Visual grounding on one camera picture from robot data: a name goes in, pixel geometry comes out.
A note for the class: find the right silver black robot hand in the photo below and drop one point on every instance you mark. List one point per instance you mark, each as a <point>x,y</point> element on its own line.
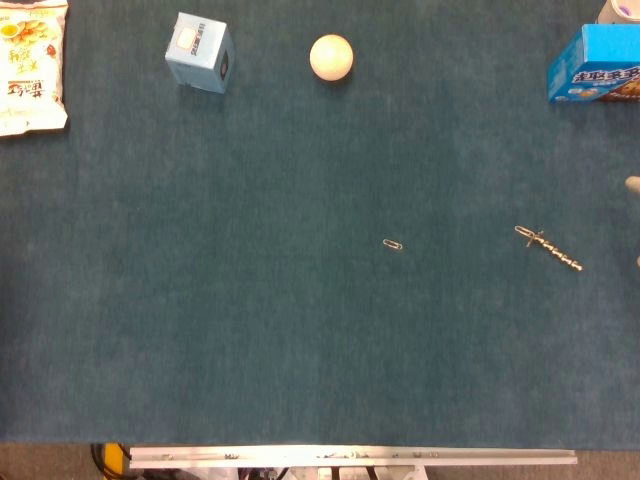
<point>634,185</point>

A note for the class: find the white cup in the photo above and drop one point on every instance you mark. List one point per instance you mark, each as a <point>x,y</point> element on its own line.
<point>620,11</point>

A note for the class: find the blue chocolate cookie box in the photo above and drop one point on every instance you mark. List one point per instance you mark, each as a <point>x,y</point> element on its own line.
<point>595,55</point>

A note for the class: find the yellow plastic part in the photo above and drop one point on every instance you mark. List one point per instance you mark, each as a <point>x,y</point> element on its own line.
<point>116,457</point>

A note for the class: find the teal felt table cloth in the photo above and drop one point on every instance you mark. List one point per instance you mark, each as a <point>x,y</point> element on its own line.
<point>200,275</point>

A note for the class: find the white snack bag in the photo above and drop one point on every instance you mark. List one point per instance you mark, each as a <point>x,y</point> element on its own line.
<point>30,75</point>

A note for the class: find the cream white ball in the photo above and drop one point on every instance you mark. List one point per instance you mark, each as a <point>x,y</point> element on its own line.
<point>331,57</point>

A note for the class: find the small light blue carton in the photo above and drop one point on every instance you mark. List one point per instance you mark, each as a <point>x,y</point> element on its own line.
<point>195,60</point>

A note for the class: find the aluminium profile rail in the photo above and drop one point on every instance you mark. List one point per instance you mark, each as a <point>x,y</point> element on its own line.
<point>350,456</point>

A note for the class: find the silver magnetic bead rod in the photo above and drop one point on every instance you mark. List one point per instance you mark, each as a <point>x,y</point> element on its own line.
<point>560,255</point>

